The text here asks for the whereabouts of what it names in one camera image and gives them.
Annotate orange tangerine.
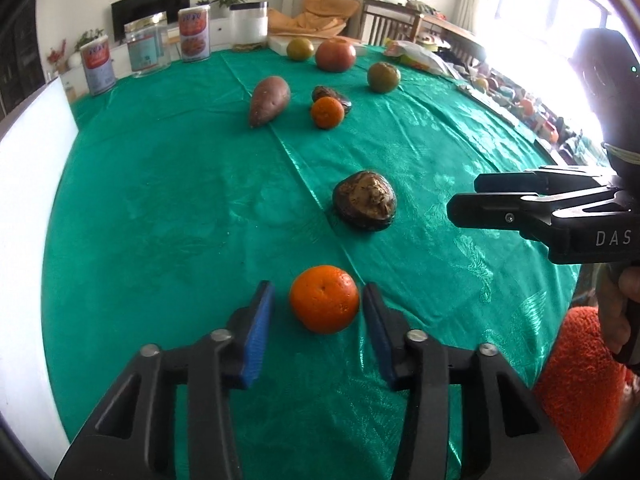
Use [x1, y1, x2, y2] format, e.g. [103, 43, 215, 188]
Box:
[310, 96, 345, 129]
[288, 266, 360, 334]

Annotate dark brown mushroom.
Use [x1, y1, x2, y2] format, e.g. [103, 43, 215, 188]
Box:
[311, 86, 352, 115]
[332, 170, 397, 231]

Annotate green brown apple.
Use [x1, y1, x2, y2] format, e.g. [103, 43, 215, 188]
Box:
[367, 62, 401, 93]

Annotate purple sweet potato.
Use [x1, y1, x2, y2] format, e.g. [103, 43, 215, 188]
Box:
[250, 76, 291, 127]

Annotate large red apple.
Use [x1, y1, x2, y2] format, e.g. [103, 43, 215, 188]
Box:
[314, 38, 357, 73]

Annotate yellow green pear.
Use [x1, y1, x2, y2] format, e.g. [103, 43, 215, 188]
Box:
[286, 37, 314, 62]

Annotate right hand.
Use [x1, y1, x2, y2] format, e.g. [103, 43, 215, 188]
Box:
[596, 268, 640, 354]

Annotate green satin tablecloth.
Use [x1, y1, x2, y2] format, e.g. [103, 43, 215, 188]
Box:
[42, 50, 578, 479]

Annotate fruit bowl on side table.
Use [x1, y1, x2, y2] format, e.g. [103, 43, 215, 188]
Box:
[470, 73, 535, 117]

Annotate orange fuzzy sweater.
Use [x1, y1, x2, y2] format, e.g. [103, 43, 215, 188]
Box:
[534, 307, 639, 472]

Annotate white plastic snack bag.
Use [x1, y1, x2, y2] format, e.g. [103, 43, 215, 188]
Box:
[383, 40, 463, 80]

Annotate wooden chair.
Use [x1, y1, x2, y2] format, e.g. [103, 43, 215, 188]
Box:
[357, 0, 424, 47]

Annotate white cardboard box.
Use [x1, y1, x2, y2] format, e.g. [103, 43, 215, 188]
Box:
[1, 79, 78, 476]

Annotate left red label can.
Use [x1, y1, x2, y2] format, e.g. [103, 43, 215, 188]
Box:
[79, 35, 116, 96]

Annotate red label can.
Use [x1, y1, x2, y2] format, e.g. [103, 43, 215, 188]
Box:
[178, 4, 210, 62]
[79, 35, 116, 96]

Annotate clear glass jar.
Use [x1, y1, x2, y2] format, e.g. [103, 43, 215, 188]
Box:
[124, 12, 171, 78]

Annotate orange lounge chair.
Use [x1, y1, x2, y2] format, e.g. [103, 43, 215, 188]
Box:
[268, 0, 360, 38]

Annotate right red label can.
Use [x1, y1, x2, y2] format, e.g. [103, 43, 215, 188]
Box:
[178, 4, 210, 62]

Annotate white jar black lid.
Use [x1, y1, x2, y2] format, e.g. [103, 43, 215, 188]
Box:
[229, 1, 268, 52]

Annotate red flower vase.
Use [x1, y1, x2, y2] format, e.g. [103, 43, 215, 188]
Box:
[47, 40, 66, 74]

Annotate dark display cabinet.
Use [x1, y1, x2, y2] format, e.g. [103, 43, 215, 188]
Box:
[0, 0, 44, 118]

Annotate black flat television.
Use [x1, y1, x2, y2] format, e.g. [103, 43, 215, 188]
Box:
[111, 0, 190, 42]

